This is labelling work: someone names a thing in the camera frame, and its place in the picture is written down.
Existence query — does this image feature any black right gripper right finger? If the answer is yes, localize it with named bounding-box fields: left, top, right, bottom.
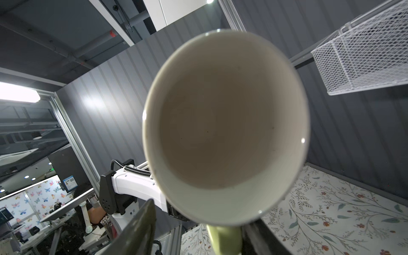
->
left=241, top=219, right=287, bottom=255

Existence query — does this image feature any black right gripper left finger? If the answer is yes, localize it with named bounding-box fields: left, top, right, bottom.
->
left=103, top=199, right=156, bottom=255

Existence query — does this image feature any light green mug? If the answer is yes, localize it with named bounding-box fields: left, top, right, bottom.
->
left=143, top=30, right=311, bottom=255

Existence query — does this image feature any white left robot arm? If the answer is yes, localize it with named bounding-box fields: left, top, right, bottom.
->
left=99, top=159, right=194, bottom=238

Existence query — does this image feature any black computer monitor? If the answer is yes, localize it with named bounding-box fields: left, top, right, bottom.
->
left=48, top=146, right=89, bottom=192

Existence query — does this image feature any white wire basket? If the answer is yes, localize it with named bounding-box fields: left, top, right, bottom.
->
left=311, top=1, right=408, bottom=96

